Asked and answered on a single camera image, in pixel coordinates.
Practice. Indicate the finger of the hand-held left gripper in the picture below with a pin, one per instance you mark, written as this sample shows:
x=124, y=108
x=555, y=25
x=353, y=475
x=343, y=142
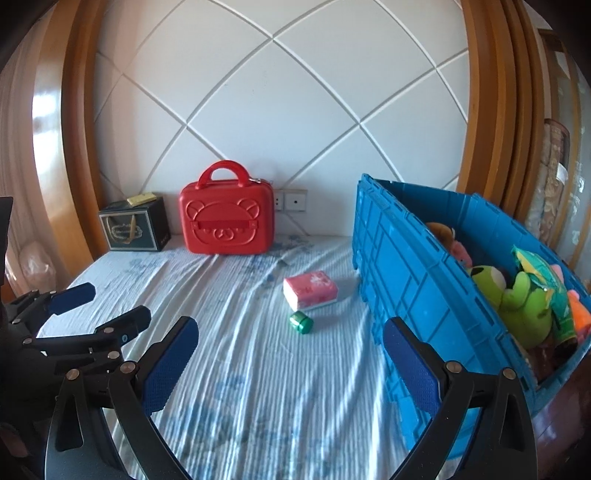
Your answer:
x=131, y=321
x=71, y=295

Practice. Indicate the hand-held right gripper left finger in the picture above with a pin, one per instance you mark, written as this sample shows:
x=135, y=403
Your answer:
x=168, y=364

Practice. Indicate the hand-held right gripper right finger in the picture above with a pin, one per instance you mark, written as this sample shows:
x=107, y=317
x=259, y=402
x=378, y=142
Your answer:
x=411, y=364

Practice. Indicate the blue plastic crate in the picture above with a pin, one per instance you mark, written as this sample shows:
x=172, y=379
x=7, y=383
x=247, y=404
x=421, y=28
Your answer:
x=406, y=258

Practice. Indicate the green and yellow packet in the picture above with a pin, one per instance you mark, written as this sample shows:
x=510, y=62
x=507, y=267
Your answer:
x=545, y=277

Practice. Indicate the clear plastic bag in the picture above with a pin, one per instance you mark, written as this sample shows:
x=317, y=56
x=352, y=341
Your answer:
x=34, y=265

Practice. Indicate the striped bed sheet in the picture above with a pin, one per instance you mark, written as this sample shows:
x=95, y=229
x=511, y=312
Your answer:
x=258, y=369

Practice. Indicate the black gift box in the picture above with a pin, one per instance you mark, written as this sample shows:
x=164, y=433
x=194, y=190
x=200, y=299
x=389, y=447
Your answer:
x=134, y=228

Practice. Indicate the small green jar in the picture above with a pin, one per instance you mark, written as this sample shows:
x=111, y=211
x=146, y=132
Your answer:
x=301, y=322

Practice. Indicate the yellow card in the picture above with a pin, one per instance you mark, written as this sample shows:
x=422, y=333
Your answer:
x=141, y=199

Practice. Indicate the pink plush toy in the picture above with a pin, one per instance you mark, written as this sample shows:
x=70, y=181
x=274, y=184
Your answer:
x=461, y=253

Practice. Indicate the small pink tissue pack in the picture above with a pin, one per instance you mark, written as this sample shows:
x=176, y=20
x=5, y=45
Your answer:
x=311, y=288

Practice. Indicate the green frog plush toy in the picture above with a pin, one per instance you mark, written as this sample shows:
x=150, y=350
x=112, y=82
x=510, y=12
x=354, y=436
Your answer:
x=526, y=304

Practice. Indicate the brown plush toy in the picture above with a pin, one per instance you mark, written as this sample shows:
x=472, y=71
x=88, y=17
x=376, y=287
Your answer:
x=439, y=231

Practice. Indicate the red bear-face case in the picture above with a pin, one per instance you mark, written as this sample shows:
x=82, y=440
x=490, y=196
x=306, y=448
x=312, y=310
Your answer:
x=226, y=221

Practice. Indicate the orange plush toy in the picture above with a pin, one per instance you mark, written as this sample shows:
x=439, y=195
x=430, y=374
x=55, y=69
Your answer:
x=579, y=314

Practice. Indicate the patterned fabric roll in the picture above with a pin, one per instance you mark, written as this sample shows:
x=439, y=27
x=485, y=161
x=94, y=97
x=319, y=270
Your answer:
x=556, y=184

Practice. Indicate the white wall socket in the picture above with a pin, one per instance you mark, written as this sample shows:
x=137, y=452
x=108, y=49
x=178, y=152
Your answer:
x=295, y=201
x=278, y=200

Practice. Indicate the wooden headboard frame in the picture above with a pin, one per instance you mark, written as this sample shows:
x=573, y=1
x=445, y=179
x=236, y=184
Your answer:
x=485, y=115

